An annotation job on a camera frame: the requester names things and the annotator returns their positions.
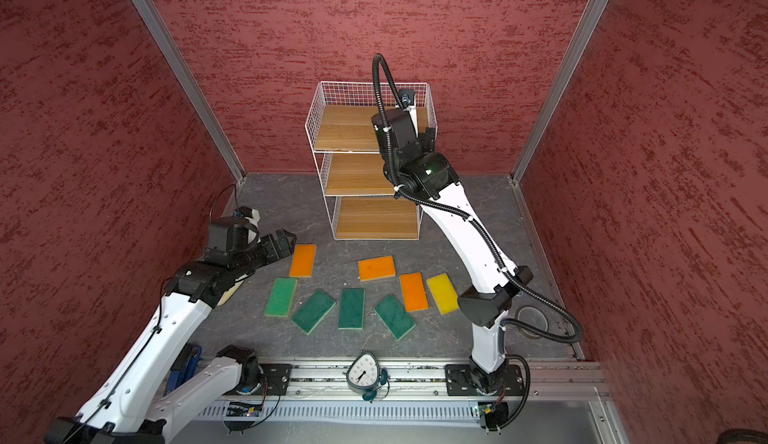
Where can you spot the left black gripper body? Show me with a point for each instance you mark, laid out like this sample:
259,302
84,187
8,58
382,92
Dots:
248,257

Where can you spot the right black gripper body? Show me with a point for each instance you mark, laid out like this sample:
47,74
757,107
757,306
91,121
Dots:
430,140

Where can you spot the dark green sponge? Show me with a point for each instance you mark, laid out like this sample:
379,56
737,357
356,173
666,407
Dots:
313,311
352,305
394,316

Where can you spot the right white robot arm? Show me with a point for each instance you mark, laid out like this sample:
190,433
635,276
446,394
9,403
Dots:
417,171

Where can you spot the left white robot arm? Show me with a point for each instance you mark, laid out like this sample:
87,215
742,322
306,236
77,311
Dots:
126,408

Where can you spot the top wooden shelf board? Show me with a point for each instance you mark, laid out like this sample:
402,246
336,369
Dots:
342,129

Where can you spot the wooden shelf board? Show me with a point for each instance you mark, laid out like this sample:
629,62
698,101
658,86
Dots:
342,129
353,175
377,218

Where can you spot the middle wooden shelf board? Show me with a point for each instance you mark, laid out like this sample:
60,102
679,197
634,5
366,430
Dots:
353,175

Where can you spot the bottom wooden shelf board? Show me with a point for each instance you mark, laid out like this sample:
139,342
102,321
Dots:
377,218

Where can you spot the orange sponge far left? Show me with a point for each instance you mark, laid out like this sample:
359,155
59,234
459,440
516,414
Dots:
303,261

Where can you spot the orange sponge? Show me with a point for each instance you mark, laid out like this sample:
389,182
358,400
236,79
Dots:
303,261
413,292
376,268

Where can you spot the light green sponge left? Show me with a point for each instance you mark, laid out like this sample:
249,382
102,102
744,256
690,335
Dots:
280,300

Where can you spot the beige calculator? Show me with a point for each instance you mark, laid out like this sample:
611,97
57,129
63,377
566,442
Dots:
229,293

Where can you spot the dark green sponge upright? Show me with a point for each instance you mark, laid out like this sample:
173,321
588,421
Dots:
352,305

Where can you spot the orange sponge centre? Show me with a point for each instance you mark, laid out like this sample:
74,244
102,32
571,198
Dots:
376,268

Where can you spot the blue stapler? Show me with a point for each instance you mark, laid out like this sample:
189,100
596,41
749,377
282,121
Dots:
183,368

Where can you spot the orange sponge right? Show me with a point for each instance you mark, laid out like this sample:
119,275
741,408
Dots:
413,292

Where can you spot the white kitchen timer dial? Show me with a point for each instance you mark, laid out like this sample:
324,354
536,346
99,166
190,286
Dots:
366,377

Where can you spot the yellow sponge lower right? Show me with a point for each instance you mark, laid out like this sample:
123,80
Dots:
443,293

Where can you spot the brown tape roll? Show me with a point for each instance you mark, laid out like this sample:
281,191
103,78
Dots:
533,317

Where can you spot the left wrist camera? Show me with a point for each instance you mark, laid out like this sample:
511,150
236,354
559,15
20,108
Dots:
250,214

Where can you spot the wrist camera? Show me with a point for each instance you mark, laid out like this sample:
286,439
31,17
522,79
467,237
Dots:
407,98
250,214

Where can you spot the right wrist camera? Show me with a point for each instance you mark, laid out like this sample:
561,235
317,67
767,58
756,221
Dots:
407,98

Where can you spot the white wire shelf rack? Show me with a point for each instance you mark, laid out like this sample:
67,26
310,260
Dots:
355,94

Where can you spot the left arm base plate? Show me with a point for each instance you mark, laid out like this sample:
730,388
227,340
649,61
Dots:
273,379

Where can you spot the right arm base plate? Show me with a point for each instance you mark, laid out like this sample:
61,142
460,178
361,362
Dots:
471,380

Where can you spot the aluminium mounting rail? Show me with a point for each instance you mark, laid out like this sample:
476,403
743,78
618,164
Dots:
424,380

